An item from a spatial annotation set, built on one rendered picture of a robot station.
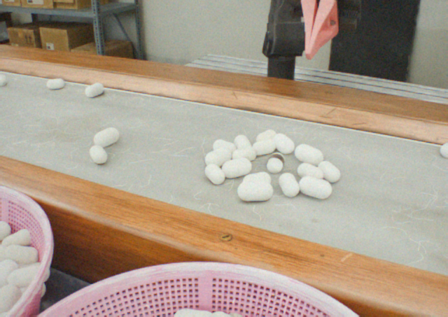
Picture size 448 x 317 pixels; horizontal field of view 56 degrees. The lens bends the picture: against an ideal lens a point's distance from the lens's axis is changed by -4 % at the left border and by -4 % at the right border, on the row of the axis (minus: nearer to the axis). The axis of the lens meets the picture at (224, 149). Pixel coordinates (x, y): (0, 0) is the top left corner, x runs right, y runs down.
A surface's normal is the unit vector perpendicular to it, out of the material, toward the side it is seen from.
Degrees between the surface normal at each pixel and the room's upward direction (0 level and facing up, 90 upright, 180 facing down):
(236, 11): 90
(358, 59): 86
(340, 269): 0
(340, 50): 86
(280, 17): 78
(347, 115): 45
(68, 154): 0
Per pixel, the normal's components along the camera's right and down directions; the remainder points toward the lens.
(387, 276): 0.00, -0.89
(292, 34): 0.15, 0.25
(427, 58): -0.46, 0.40
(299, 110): -0.29, -0.34
